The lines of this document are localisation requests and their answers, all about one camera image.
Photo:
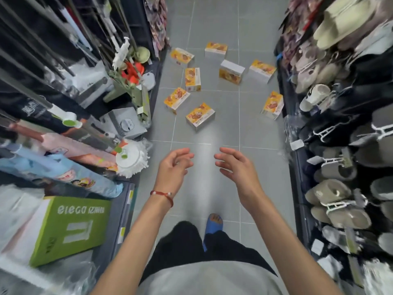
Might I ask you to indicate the white paper hang tag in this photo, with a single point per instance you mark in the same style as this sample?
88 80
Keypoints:
296 145

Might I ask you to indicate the blue rubber slipper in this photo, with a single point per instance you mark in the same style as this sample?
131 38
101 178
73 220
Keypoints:
214 227

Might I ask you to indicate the group of yellow boxes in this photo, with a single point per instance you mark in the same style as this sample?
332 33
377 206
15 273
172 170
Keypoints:
199 115

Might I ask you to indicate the person's right forearm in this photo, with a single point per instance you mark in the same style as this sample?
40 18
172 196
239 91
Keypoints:
285 251

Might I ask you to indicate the person's left forearm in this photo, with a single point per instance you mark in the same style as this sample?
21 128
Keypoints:
135 251

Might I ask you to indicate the strip of colourful hanging packets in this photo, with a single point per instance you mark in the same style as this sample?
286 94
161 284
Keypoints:
158 21

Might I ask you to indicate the orange mop part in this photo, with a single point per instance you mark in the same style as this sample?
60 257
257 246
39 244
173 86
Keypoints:
133 73

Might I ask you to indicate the rack of hanging slippers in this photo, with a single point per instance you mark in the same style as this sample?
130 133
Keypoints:
344 119

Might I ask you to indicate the green round mop head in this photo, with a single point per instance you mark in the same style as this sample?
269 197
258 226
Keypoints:
142 54

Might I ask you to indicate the white round mop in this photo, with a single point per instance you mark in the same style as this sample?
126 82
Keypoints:
132 159

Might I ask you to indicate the black trousers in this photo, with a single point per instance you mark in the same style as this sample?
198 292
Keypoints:
178 242

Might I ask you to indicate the rack of mops and brooms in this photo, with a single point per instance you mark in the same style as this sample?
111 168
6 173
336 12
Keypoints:
46 42

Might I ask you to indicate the clear plastic bag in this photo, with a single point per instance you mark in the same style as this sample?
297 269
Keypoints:
291 129

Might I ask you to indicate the grey shirt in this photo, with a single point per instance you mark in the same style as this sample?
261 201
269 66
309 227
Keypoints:
208 279

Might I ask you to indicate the white mop in clear plastic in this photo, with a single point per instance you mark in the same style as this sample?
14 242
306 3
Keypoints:
18 218

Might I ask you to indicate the pink long package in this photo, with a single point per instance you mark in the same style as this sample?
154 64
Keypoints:
76 150

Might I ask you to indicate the green white cardboard carton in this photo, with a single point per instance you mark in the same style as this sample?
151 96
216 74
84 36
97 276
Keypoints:
70 230

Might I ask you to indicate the light blue long package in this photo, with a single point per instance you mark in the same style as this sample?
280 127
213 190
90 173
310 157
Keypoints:
76 178

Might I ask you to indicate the person's right hand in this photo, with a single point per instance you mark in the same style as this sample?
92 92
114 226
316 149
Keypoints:
242 175

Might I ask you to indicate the green white mop set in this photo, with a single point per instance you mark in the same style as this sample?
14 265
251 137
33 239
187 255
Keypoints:
139 98

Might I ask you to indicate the grey appliance carton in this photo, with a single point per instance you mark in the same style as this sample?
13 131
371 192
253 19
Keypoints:
122 122

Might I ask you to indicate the white round mop pad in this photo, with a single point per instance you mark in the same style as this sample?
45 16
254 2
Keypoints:
149 81

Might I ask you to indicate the person's left hand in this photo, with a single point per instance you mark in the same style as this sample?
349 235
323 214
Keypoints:
170 172

